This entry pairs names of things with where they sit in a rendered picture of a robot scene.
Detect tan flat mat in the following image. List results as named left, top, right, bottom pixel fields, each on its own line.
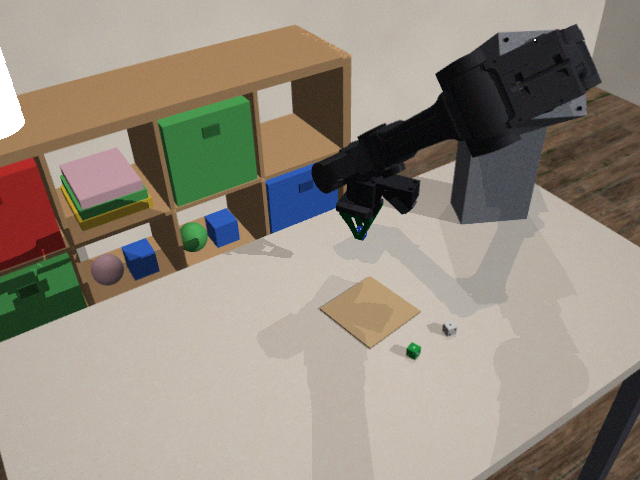
left=320, top=276, right=421, bottom=349

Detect grey die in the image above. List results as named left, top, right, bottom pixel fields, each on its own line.
left=443, top=321, right=457, bottom=336

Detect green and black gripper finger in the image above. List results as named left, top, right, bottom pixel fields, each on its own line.
left=339, top=212, right=375, bottom=240
left=354, top=204, right=383, bottom=227

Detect blue dice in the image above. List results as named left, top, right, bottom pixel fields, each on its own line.
left=356, top=226, right=367, bottom=241

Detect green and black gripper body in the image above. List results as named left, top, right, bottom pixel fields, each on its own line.
left=336, top=176, right=384, bottom=221

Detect green die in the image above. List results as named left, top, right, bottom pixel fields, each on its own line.
left=406, top=342, right=421, bottom=360

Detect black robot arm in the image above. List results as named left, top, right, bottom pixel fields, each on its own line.
left=311, top=24, right=602, bottom=215

